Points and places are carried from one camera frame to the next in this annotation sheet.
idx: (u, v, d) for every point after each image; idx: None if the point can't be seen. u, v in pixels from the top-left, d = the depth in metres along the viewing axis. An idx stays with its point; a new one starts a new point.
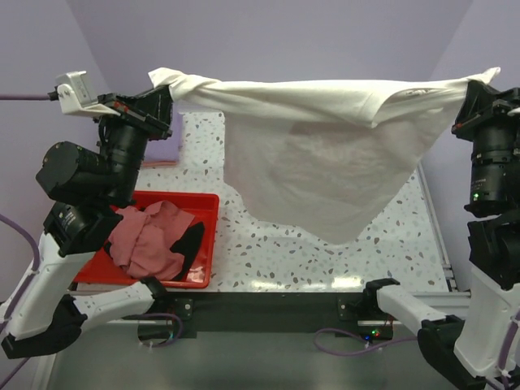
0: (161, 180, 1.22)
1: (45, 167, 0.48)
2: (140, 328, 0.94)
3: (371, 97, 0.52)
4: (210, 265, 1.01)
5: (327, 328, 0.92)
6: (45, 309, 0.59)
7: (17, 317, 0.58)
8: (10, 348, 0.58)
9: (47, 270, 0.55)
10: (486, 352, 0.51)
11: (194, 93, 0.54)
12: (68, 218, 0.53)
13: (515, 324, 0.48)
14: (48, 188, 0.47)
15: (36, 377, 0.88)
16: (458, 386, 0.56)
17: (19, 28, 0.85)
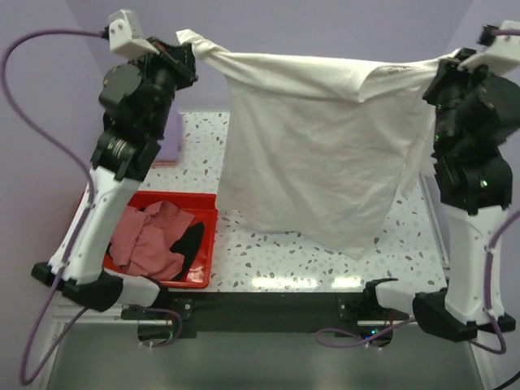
0: (161, 180, 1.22)
1: (108, 84, 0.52)
2: (140, 328, 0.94)
3: (357, 72, 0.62)
4: (210, 265, 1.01)
5: (326, 328, 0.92)
6: (101, 246, 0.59)
7: (75, 258, 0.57)
8: (72, 292, 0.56)
9: (105, 201, 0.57)
10: (471, 292, 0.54)
11: (208, 55, 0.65)
12: (120, 145, 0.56)
13: (490, 252, 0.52)
14: (112, 97, 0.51)
15: (36, 377, 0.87)
16: (451, 339, 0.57)
17: (21, 28, 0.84)
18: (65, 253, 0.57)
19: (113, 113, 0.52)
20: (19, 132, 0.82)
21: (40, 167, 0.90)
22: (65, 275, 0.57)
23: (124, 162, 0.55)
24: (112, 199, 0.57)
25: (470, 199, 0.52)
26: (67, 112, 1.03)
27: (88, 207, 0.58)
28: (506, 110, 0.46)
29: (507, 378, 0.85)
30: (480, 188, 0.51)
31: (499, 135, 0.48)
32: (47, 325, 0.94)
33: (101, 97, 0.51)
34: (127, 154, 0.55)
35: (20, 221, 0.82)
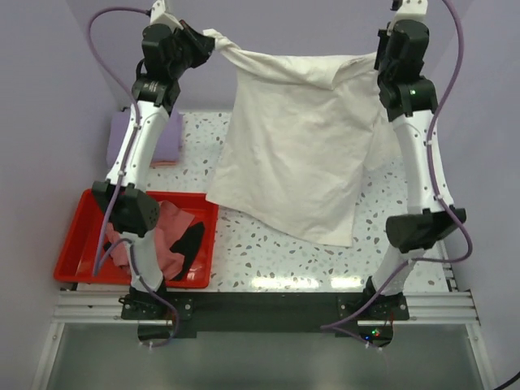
0: (161, 180, 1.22)
1: (147, 31, 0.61)
2: (140, 328, 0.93)
3: (327, 71, 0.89)
4: (209, 265, 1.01)
5: (326, 327, 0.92)
6: (147, 162, 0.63)
7: (132, 168, 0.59)
8: (134, 196, 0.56)
9: (149, 122, 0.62)
10: (421, 182, 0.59)
11: (226, 49, 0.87)
12: (153, 85, 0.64)
13: (429, 145, 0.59)
14: (150, 43, 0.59)
15: (36, 377, 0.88)
16: (410, 233, 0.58)
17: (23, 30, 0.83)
18: (122, 165, 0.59)
19: (151, 55, 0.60)
20: (20, 132, 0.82)
21: (39, 167, 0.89)
22: (124, 183, 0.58)
23: (160, 95, 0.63)
24: (155, 120, 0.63)
25: (405, 102, 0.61)
26: (69, 113, 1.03)
27: (136, 127, 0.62)
28: (416, 32, 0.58)
29: (506, 378, 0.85)
30: (410, 97, 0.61)
31: (418, 53, 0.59)
32: (46, 324, 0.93)
33: (144, 45, 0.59)
34: (162, 89, 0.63)
35: (20, 222, 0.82)
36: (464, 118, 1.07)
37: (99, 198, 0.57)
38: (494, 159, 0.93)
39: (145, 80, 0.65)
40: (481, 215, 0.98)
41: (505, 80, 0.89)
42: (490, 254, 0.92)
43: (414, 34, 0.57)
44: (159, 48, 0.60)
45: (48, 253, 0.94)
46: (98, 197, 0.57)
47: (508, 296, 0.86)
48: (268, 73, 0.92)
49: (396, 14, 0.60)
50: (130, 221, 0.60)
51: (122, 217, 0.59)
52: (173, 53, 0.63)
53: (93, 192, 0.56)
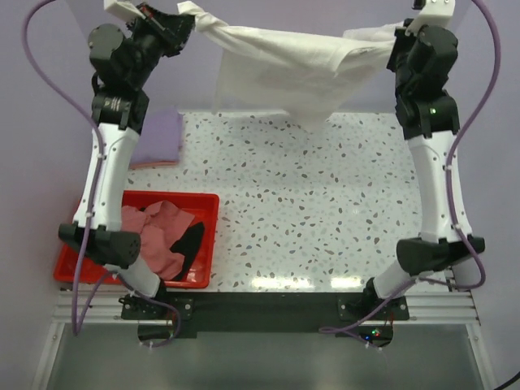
0: (161, 180, 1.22)
1: (93, 43, 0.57)
2: (140, 328, 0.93)
3: (333, 56, 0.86)
4: (209, 265, 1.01)
5: (326, 327, 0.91)
6: (117, 197, 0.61)
7: (101, 206, 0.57)
8: (106, 238, 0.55)
9: (114, 150, 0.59)
10: (439, 210, 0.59)
11: (211, 28, 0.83)
12: (114, 101, 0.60)
13: (448, 170, 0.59)
14: (97, 54, 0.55)
15: (36, 377, 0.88)
16: (426, 262, 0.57)
17: (23, 29, 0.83)
18: (88, 204, 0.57)
19: (107, 71, 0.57)
20: (19, 134, 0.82)
21: (38, 169, 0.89)
22: (94, 223, 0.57)
23: (123, 110, 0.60)
24: (120, 147, 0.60)
25: (423, 122, 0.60)
26: (67, 113, 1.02)
27: (101, 158, 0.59)
28: (444, 46, 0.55)
29: (507, 378, 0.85)
30: (430, 115, 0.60)
31: (443, 70, 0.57)
32: (46, 326, 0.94)
33: (93, 58, 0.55)
34: (126, 103, 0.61)
35: (19, 223, 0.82)
36: (465, 118, 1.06)
37: (69, 240, 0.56)
38: (494, 160, 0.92)
39: (106, 93, 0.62)
40: (481, 215, 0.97)
41: (506, 79, 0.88)
42: (490, 254, 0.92)
43: (442, 48, 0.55)
44: (116, 62, 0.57)
45: (48, 254, 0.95)
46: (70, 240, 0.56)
47: (509, 296, 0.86)
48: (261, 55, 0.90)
49: (418, 15, 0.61)
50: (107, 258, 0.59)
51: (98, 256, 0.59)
52: (131, 61, 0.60)
53: (62, 236, 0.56)
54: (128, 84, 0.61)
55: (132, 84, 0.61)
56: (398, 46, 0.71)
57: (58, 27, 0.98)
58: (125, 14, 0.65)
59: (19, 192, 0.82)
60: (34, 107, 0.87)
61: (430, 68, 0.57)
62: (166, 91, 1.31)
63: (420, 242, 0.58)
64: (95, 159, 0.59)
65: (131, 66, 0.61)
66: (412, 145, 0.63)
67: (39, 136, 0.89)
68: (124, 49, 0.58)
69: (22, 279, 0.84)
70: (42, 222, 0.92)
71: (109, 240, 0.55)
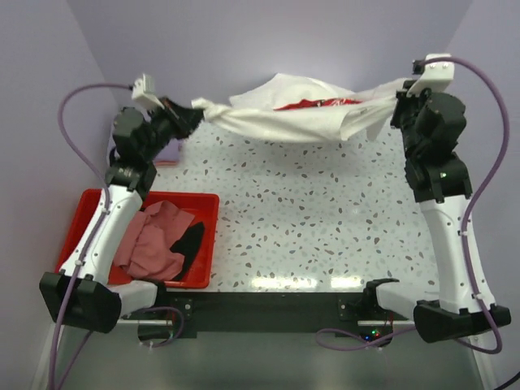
0: (161, 180, 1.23)
1: (116, 120, 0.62)
2: (140, 328, 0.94)
3: (331, 119, 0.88)
4: (209, 265, 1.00)
5: (327, 328, 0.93)
6: (110, 253, 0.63)
7: (93, 256, 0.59)
8: (92, 287, 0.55)
9: (118, 207, 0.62)
10: (457, 279, 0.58)
11: (219, 117, 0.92)
12: (127, 171, 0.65)
13: (463, 235, 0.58)
14: (120, 132, 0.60)
15: (36, 377, 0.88)
16: (448, 335, 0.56)
17: (23, 28, 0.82)
18: (81, 254, 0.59)
19: (125, 144, 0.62)
20: (19, 135, 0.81)
21: (37, 170, 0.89)
22: (81, 275, 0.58)
23: (134, 181, 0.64)
24: (125, 205, 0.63)
25: (435, 187, 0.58)
26: (68, 112, 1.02)
27: (104, 213, 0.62)
28: (451, 115, 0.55)
29: (508, 379, 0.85)
30: (440, 180, 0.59)
31: (452, 135, 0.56)
32: (46, 326, 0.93)
33: (116, 134, 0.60)
34: (136, 174, 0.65)
35: (19, 225, 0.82)
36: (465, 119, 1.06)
37: (49, 292, 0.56)
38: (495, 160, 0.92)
39: (120, 163, 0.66)
40: (481, 216, 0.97)
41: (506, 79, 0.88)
42: (490, 255, 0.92)
43: (451, 118, 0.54)
44: (132, 137, 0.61)
45: (47, 255, 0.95)
46: (50, 295, 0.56)
47: (509, 298, 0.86)
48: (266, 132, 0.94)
49: (420, 80, 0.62)
50: (86, 319, 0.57)
51: (77, 314, 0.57)
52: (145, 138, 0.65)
53: (43, 286, 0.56)
54: (141, 158, 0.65)
55: (145, 158, 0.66)
56: (400, 109, 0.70)
57: (58, 28, 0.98)
58: (148, 101, 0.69)
59: (19, 192, 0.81)
60: (33, 106, 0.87)
61: (441, 135, 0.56)
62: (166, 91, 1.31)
63: (443, 315, 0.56)
64: (99, 210, 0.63)
65: (145, 143, 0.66)
66: (424, 206, 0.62)
67: (39, 135, 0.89)
68: (141, 128, 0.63)
69: (21, 280, 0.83)
70: (42, 223, 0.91)
71: (88, 292, 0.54)
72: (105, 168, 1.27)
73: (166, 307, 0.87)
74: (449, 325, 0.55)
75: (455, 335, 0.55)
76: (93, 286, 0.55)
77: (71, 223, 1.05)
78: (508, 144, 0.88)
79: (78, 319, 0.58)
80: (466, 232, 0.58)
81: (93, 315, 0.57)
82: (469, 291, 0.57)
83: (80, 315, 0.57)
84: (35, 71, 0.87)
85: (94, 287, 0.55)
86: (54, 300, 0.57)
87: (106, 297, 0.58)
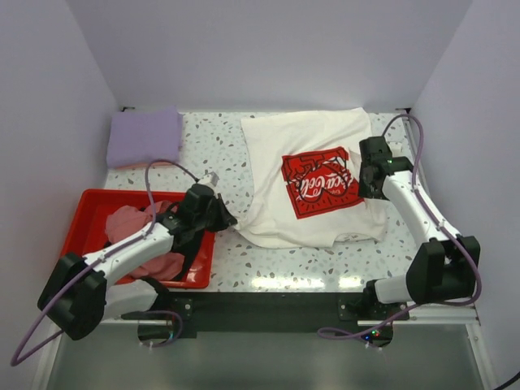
0: (161, 180, 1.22)
1: (195, 188, 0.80)
2: (140, 328, 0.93)
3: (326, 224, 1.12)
4: (209, 264, 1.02)
5: (325, 327, 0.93)
6: (125, 267, 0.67)
7: (113, 261, 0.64)
8: (97, 281, 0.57)
9: (153, 238, 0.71)
10: (421, 218, 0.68)
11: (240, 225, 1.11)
12: (175, 222, 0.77)
13: (415, 188, 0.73)
14: (195, 192, 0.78)
15: (36, 376, 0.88)
16: (430, 271, 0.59)
17: (20, 26, 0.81)
18: (106, 253, 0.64)
19: (191, 202, 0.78)
20: (20, 134, 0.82)
21: (39, 169, 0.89)
22: (94, 268, 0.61)
23: (175, 231, 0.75)
24: (160, 240, 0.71)
25: (385, 166, 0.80)
26: (67, 112, 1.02)
27: (140, 236, 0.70)
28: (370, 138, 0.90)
29: (507, 378, 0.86)
30: (389, 163, 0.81)
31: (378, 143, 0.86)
32: (46, 325, 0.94)
33: (191, 192, 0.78)
34: (180, 227, 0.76)
35: (20, 223, 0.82)
36: (462, 120, 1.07)
37: (62, 270, 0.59)
38: (494, 160, 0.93)
39: (171, 215, 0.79)
40: (481, 216, 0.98)
41: (504, 80, 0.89)
42: (489, 255, 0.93)
43: (378, 139, 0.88)
44: (199, 202, 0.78)
45: (48, 254, 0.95)
46: (61, 273, 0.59)
47: (508, 296, 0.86)
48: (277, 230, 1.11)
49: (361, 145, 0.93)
50: (68, 314, 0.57)
51: (62, 305, 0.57)
52: (202, 210, 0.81)
53: (62, 262, 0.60)
54: (191, 223, 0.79)
55: (194, 223, 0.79)
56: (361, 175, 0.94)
57: (58, 27, 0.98)
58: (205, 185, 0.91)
59: (18, 191, 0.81)
60: (32, 105, 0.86)
61: (376, 145, 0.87)
62: (167, 91, 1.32)
63: (419, 258, 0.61)
64: (137, 234, 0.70)
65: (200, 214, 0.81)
66: (387, 188, 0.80)
67: (38, 135, 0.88)
68: (207, 201, 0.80)
69: (22, 279, 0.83)
70: (41, 222, 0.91)
71: (91, 286, 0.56)
72: (106, 168, 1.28)
73: (166, 310, 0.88)
74: (423, 253, 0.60)
75: (434, 264, 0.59)
76: (97, 282, 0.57)
77: (71, 222, 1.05)
78: (507, 145, 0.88)
79: (58, 313, 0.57)
80: (418, 187, 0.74)
81: (79, 313, 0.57)
82: (433, 225, 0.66)
83: (62, 308, 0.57)
84: (36, 71, 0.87)
85: (100, 283, 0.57)
86: (58, 281, 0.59)
87: (97, 304, 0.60)
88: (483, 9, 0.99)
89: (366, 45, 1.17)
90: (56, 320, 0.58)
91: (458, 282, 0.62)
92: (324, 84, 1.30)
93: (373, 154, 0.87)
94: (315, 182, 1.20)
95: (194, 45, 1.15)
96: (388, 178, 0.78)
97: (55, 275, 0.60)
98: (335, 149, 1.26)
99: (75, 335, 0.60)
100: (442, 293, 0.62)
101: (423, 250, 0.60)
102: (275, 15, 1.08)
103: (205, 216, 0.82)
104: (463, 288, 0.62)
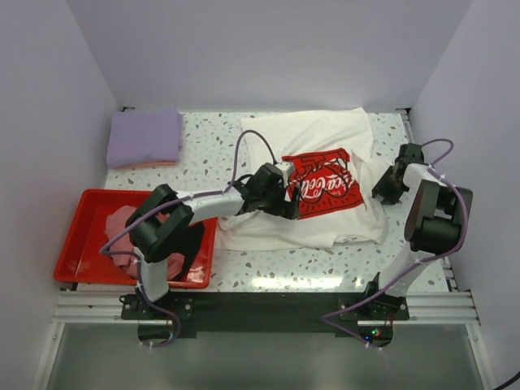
0: (161, 180, 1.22)
1: (267, 165, 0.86)
2: (140, 328, 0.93)
3: (327, 225, 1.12)
4: (210, 265, 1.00)
5: (325, 316, 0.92)
6: (202, 214, 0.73)
7: (199, 202, 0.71)
8: (187, 210, 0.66)
9: (229, 197, 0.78)
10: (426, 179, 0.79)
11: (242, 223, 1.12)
12: (244, 190, 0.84)
13: (429, 168, 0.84)
14: (270, 171, 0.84)
15: (36, 375, 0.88)
16: (422, 203, 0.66)
17: (18, 27, 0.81)
18: (195, 193, 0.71)
19: (262, 177, 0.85)
20: (19, 134, 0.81)
21: (37, 169, 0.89)
22: (184, 201, 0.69)
23: (244, 197, 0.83)
24: (234, 200, 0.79)
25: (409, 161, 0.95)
26: (65, 112, 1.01)
27: (219, 192, 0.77)
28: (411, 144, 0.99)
29: (507, 378, 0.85)
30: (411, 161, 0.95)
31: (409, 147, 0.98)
32: (46, 325, 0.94)
33: (265, 167, 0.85)
34: (249, 197, 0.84)
35: (20, 223, 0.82)
36: (462, 121, 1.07)
37: (156, 197, 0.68)
38: (494, 160, 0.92)
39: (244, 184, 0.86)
40: (480, 216, 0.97)
41: (506, 80, 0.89)
42: (490, 255, 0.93)
43: (414, 145, 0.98)
44: (269, 179, 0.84)
45: (48, 255, 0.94)
46: (155, 198, 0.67)
47: (508, 296, 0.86)
48: (278, 229, 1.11)
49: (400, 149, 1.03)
50: (152, 235, 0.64)
51: (147, 227, 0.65)
52: (270, 188, 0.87)
53: (157, 190, 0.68)
54: (257, 195, 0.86)
55: (260, 197, 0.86)
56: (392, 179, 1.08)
57: (58, 26, 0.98)
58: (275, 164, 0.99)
59: (16, 192, 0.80)
60: (31, 106, 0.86)
61: (411, 150, 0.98)
62: (166, 91, 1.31)
63: (418, 197, 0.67)
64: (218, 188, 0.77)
65: (268, 190, 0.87)
66: (408, 175, 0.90)
67: (36, 136, 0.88)
68: (275, 181, 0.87)
69: (22, 279, 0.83)
70: (41, 223, 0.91)
71: (181, 214, 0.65)
72: (106, 168, 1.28)
73: (168, 313, 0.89)
74: (422, 190, 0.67)
75: (428, 194, 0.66)
76: (187, 212, 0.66)
77: (71, 222, 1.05)
78: (507, 145, 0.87)
79: (144, 231, 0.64)
80: (431, 166, 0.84)
81: (162, 236, 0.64)
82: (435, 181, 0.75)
83: (145, 231, 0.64)
84: (34, 72, 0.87)
85: (188, 213, 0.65)
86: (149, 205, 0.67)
87: (179, 236, 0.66)
88: (483, 10, 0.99)
89: (366, 45, 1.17)
90: (138, 241, 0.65)
91: (449, 226, 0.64)
92: (323, 83, 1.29)
93: (405, 157, 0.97)
94: (315, 182, 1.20)
95: (193, 45, 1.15)
96: (411, 164, 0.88)
97: (148, 201, 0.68)
98: (335, 150, 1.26)
99: (148, 257, 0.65)
100: (429, 231, 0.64)
101: (423, 185, 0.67)
102: (274, 15, 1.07)
103: (270, 194, 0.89)
104: (453, 230, 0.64)
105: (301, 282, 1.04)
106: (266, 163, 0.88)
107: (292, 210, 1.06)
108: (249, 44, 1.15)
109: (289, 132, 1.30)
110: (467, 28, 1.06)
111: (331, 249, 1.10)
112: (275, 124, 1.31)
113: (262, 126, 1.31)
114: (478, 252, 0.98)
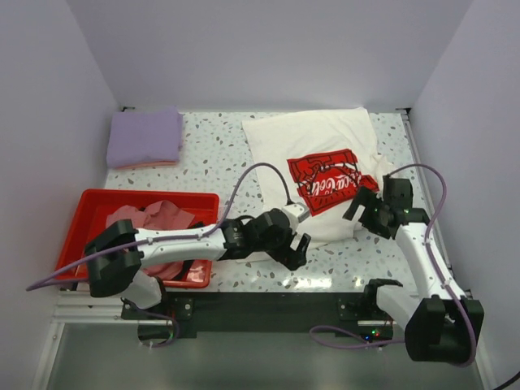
0: (161, 180, 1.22)
1: (272, 213, 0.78)
2: (140, 328, 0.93)
3: (327, 225, 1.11)
4: (209, 265, 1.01)
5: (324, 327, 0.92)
6: (165, 258, 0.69)
7: (158, 249, 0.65)
8: (133, 258, 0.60)
9: (205, 244, 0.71)
10: (426, 273, 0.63)
11: None
12: (236, 236, 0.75)
13: (426, 244, 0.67)
14: (268, 222, 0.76)
15: (36, 376, 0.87)
16: (424, 326, 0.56)
17: (18, 25, 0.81)
18: (155, 237, 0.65)
19: (261, 223, 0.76)
20: (19, 133, 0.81)
21: (37, 169, 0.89)
22: (139, 246, 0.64)
23: (231, 245, 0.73)
24: (210, 248, 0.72)
25: (400, 216, 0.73)
26: (65, 111, 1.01)
27: (194, 236, 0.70)
28: (400, 184, 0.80)
29: (506, 378, 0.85)
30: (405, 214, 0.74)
31: (397, 188, 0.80)
32: (46, 325, 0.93)
33: (265, 214, 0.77)
34: (238, 244, 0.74)
35: (20, 222, 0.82)
36: (462, 120, 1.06)
37: (113, 233, 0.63)
38: (494, 158, 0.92)
39: (238, 227, 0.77)
40: (480, 215, 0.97)
41: (506, 79, 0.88)
42: (491, 254, 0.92)
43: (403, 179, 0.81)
44: (268, 228, 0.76)
45: (48, 255, 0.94)
46: (111, 234, 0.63)
47: (507, 296, 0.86)
48: None
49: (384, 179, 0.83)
50: (96, 274, 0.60)
51: (94, 264, 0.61)
52: (267, 238, 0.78)
53: (117, 225, 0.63)
54: (249, 244, 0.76)
55: (251, 244, 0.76)
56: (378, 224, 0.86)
57: (58, 25, 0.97)
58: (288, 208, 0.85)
59: (15, 191, 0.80)
60: (30, 106, 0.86)
61: (399, 188, 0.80)
62: (166, 91, 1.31)
63: (419, 317, 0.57)
64: (196, 231, 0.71)
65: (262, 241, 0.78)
66: (398, 239, 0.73)
67: (36, 136, 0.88)
68: (274, 233, 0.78)
69: (21, 281, 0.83)
70: (41, 222, 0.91)
71: (126, 262, 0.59)
72: (106, 169, 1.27)
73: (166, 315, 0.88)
74: (422, 309, 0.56)
75: (431, 319, 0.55)
76: (133, 261, 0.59)
77: (71, 222, 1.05)
78: (508, 145, 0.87)
79: (90, 269, 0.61)
80: (430, 240, 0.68)
81: (104, 278, 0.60)
82: (439, 283, 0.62)
83: (95, 265, 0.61)
84: (34, 71, 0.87)
85: (135, 262, 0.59)
86: (106, 239, 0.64)
87: (124, 279, 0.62)
88: (483, 10, 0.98)
89: (367, 44, 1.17)
90: (87, 272, 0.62)
91: (457, 344, 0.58)
92: (323, 82, 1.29)
93: (394, 197, 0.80)
94: (326, 184, 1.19)
95: (193, 44, 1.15)
96: (405, 231, 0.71)
97: (106, 233, 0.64)
98: (342, 152, 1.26)
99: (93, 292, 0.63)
100: (436, 353, 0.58)
101: (423, 305, 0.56)
102: (274, 15, 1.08)
103: (265, 243, 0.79)
104: (460, 348, 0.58)
105: (301, 282, 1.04)
106: (273, 212, 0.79)
107: (296, 257, 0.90)
108: (249, 42, 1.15)
109: (289, 132, 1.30)
110: (468, 27, 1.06)
111: (331, 249, 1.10)
112: (275, 124, 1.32)
113: (262, 126, 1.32)
114: (479, 252, 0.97)
